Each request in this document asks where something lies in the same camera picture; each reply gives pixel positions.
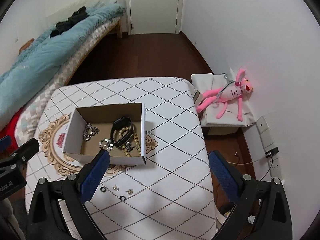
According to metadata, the silver link necklace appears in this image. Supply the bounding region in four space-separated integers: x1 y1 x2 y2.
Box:
98 138 115 152

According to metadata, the silver chunky chain bracelet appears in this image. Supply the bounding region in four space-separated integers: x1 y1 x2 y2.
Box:
82 122 100 143

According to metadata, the wooden bead bracelet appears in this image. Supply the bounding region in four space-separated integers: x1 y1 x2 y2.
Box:
117 126 141 158

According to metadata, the red bed sheet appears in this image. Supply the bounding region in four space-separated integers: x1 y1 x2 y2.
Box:
0 107 23 150

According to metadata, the black plug adapter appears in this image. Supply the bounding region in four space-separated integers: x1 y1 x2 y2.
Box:
265 147 279 158

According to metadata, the white cloth covered box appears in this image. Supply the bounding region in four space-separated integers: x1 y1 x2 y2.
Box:
191 70 255 135

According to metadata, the white cardboard box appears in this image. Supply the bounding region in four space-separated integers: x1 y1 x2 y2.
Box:
62 102 146 166

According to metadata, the white patterned tablecloth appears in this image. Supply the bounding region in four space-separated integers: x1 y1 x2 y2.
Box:
25 77 217 239

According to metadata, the light blue quilt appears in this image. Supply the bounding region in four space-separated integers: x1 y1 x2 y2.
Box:
1 3 126 128

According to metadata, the pink panther plush toy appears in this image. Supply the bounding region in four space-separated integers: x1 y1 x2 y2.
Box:
196 69 253 122

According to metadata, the black clothing on bed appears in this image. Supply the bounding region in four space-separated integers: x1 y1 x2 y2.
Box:
49 6 88 38

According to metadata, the white door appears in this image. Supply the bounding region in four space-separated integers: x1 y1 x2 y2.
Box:
125 0 183 35

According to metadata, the black cable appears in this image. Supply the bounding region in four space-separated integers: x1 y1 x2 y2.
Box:
254 154 276 183

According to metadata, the white wall power strip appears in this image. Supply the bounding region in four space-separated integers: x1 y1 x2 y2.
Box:
256 116 285 184

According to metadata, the wooden bed frame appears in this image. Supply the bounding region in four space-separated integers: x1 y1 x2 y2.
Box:
62 17 123 85

